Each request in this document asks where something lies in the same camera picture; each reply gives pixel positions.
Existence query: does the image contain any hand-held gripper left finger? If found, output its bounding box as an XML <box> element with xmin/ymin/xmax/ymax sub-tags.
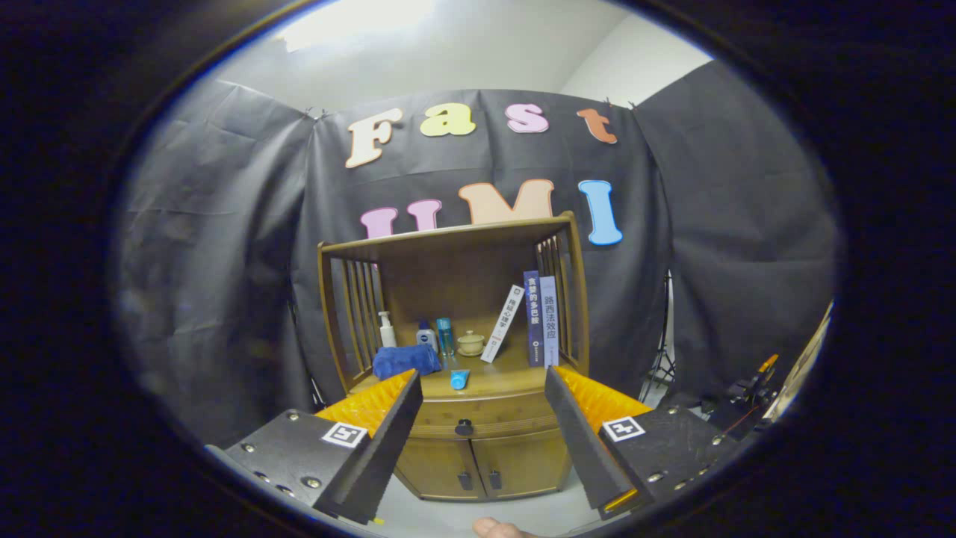
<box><xmin>208</xmin><ymin>368</ymin><xmax>423</xmax><ymax>525</ymax></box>

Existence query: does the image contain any metal tripod stand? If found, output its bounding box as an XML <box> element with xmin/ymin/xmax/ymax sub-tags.
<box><xmin>642</xmin><ymin>273</ymin><xmax>677</xmax><ymax>404</ymax></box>

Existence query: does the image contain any wooden cabinet door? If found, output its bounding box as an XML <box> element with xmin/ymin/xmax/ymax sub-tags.
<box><xmin>396</xmin><ymin>437</ymin><xmax>479</xmax><ymax>500</ymax></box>
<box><xmin>471</xmin><ymin>430</ymin><xmax>573</xmax><ymax>498</ymax></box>

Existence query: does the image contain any blue folded towel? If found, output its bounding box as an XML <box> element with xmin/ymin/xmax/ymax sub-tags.
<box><xmin>372</xmin><ymin>344</ymin><xmax>443</xmax><ymax>381</ymax></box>

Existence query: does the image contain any light blue book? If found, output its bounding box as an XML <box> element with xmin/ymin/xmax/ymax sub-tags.
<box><xmin>539</xmin><ymin>276</ymin><xmax>559</xmax><ymax>368</ymax></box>

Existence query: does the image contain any wooden cabinet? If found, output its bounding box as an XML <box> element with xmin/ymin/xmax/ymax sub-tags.
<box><xmin>317</xmin><ymin>211</ymin><xmax>591</xmax><ymax>501</ymax></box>

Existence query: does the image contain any black backdrop cloth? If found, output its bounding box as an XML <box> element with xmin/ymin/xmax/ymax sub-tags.
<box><xmin>119</xmin><ymin>60</ymin><xmax>841</xmax><ymax>449</ymax></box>

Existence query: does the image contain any wooden drawer with black knob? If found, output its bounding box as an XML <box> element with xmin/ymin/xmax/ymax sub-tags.
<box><xmin>407</xmin><ymin>389</ymin><xmax>562</xmax><ymax>440</ymax></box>

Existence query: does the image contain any white book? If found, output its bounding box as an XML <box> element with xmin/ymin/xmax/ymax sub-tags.
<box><xmin>480</xmin><ymin>284</ymin><xmax>525</xmax><ymax>364</ymax></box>

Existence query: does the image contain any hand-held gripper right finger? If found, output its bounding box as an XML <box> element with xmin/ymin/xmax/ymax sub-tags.
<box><xmin>544</xmin><ymin>365</ymin><xmax>748</xmax><ymax>522</ymax></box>

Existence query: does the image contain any wooden countertop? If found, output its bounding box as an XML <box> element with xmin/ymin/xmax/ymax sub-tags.
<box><xmin>347</xmin><ymin>351</ymin><xmax>580</xmax><ymax>401</ymax></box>

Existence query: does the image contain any light wooden board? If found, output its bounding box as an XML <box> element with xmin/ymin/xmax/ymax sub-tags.
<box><xmin>762</xmin><ymin>299</ymin><xmax>834</xmax><ymax>427</ymax></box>

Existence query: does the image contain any dark blue book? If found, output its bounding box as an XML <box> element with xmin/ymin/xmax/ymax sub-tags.
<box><xmin>523</xmin><ymin>270</ymin><xmax>543</xmax><ymax>368</ymax></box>

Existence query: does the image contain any black clamp with orange tip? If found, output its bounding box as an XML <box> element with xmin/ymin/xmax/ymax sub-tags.
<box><xmin>728</xmin><ymin>353</ymin><xmax>780</xmax><ymax>419</ymax></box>

